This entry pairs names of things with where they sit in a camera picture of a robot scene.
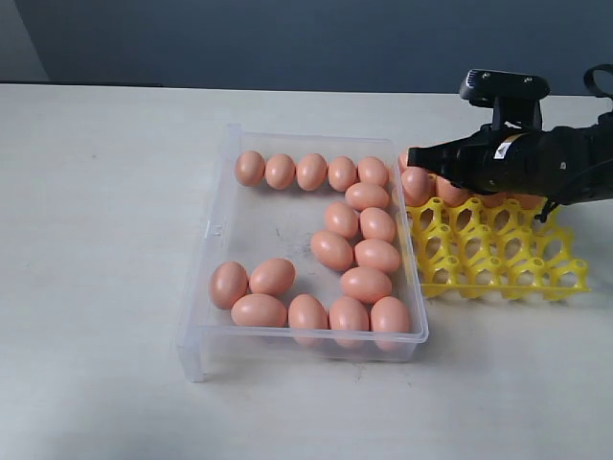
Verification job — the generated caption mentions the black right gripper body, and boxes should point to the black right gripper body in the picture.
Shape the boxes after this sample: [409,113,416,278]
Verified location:
[449,112,612,205]

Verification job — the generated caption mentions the brown egg fourth row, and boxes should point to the brown egg fourth row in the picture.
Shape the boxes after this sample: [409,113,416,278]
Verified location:
[477,193,507,208]
[310,230,353,272]
[354,239,401,273]
[436,176,470,208]

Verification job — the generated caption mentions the brown egg third row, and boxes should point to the brown egg third row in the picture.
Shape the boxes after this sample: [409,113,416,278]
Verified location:
[324,201,359,240]
[359,207,397,242]
[401,167,432,207]

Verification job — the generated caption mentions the brown egg fifth row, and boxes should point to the brown egg fifth row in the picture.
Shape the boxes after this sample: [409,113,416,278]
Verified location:
[512,194,544,210]
[209,261,248,310]
[249,258,296,296]
[340,266,392,304]

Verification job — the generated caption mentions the yellow plastic egg tray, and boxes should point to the yellow plastic egg tray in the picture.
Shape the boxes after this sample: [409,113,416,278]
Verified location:
[407,196,589,301]

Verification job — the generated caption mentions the brown egg top row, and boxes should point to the brown egg top row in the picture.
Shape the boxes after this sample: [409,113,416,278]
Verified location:
[357,156,389,187]
[296,153,328,192]
[264,153,296,190]
[234,150,265,187]
[328,156,357,193]

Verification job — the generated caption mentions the brown egg second row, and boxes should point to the brown egg second row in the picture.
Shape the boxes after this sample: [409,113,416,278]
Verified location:
[345,182,390,211]

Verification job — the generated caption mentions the brown egg front row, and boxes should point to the brown egg front row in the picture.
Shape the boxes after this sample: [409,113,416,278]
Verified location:
[287,294,329,330]
[329,296,370,332]
[370,296,411,356]
[231,293,287,328]

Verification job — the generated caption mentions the clear plastic egg box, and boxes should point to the clear plastic egg box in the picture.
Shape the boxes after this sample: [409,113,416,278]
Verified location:
[176,125,429,382]

